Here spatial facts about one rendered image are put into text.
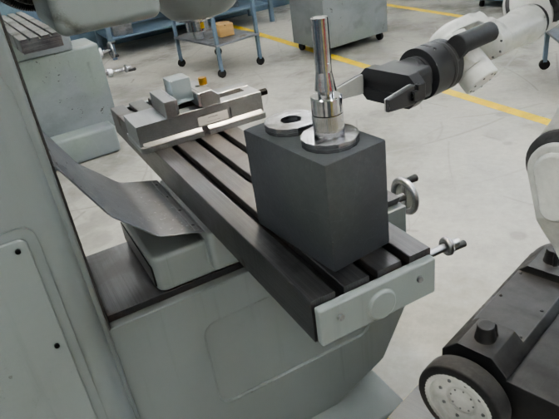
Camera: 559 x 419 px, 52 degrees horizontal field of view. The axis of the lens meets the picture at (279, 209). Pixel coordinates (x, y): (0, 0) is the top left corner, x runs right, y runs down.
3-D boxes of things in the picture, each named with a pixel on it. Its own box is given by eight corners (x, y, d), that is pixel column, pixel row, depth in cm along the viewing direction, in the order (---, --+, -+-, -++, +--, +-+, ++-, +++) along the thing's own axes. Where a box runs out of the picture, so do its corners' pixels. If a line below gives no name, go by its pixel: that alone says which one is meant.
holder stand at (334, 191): (309, 199, 112) (298, 101, 103) (390, 243, 96) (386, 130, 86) (258, 223, 107) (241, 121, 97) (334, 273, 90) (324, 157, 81)
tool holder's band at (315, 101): (345, 96, 86) (345, 90, 86) (337, 107, 83) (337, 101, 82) (315, 96, 88) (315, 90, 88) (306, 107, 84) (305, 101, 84)
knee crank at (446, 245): (457, 242, 172) (457, 224, 169) (472, 250, 167) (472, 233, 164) (398, 268, 164) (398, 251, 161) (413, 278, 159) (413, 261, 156)
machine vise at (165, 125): (244, 104, 167) (238, 66, 162) (267, 116, 155) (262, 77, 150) (127, 138, 155) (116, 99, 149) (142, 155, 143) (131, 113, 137)
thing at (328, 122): (348, 128, 89) (345, 96, 86) (339, 140, 85) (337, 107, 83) (319, 127, 91) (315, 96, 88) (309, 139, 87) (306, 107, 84)
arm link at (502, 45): (420, 48, 106) (467, 27, 112) (450, 86, 104) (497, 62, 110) (438, 24, 100) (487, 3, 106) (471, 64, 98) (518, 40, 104)
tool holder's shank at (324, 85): (338, 91, 86) (333, 14, 80) (333, 99, 83) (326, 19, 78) (319, 91, 87) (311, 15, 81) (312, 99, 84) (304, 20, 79)
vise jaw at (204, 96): (203, 91, 158) (200, 77, 156) (220, 102, 148) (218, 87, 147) (183, 97, 156) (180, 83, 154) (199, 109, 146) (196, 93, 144)
